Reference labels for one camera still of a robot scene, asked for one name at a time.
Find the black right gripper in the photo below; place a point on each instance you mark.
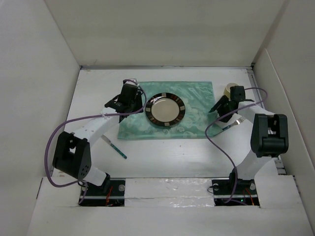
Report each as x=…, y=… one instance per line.
x=223, y=100

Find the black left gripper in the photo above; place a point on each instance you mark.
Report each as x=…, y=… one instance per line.
x=137, y=100

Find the fork with green handle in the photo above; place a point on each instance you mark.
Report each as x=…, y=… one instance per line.
x=236, y=122

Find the green patterned cloth placemat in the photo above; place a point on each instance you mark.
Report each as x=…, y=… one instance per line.
x=198, y=98

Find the dark rimmed dinner plate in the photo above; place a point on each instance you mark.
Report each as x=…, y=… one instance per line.
x=165, y=109

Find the knife with green handle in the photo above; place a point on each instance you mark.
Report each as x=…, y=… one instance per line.
x=113, y=146

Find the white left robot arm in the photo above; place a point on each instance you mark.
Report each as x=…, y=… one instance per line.
x=73, y=150

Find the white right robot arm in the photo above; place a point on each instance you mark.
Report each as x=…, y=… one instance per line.
x=269, y=136

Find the yellow mug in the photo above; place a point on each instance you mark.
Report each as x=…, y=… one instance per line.
x=227, y=90

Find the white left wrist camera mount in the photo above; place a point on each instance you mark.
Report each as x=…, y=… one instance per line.
x=132, y=81

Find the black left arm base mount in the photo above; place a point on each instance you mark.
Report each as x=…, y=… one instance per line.
x=113, y=197

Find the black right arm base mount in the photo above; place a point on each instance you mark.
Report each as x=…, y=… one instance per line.
x=234, y=191

